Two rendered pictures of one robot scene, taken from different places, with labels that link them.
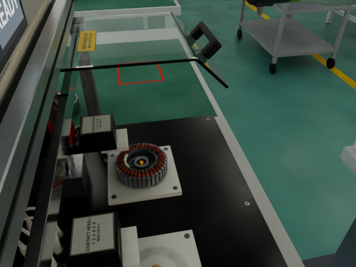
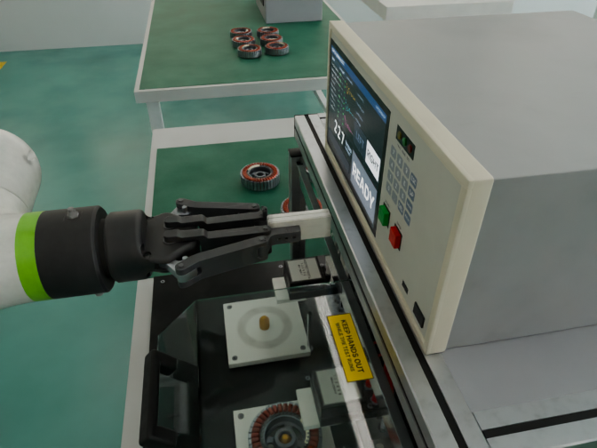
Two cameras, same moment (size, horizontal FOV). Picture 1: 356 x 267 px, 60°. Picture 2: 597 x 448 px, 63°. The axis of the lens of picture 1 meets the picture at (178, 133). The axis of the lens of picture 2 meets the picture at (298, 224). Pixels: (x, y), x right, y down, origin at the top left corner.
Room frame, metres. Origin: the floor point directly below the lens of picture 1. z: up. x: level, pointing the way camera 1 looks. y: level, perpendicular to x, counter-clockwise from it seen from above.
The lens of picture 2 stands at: (0.87, 0.10, 1.51)
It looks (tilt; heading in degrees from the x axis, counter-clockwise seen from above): 37 degrees down; 180
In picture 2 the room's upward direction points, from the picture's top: straight up
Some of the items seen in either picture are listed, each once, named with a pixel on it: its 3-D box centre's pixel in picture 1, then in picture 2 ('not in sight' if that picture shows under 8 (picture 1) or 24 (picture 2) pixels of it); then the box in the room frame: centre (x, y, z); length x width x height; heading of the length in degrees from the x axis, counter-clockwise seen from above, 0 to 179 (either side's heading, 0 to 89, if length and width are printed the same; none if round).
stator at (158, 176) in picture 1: (141, 164); not in sight; (0.49, 0.08, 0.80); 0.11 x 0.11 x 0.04
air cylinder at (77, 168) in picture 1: (72, 174); not in sight; (0.46, 0.22, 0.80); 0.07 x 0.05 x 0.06; 11
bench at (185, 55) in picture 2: not in sight; (250, 85); (-2.00, -0.19, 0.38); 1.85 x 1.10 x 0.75; 11
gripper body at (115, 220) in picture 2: not in sight; (155, 243); (0.47, -0.05, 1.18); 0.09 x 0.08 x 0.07; 101
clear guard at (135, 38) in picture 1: (125, 50); (297, 380); (0.54, 0.10, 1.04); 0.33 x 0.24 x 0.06; 101
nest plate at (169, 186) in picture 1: (142, 172); not in sight; (0.49, 0.08, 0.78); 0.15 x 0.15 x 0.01; 11
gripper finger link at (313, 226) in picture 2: not in sight; (299, 228); (0.45, 0.10, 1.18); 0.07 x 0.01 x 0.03; 101
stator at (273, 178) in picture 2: not in sight; (259, 176); (-0.32, -0.01, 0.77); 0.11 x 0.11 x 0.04
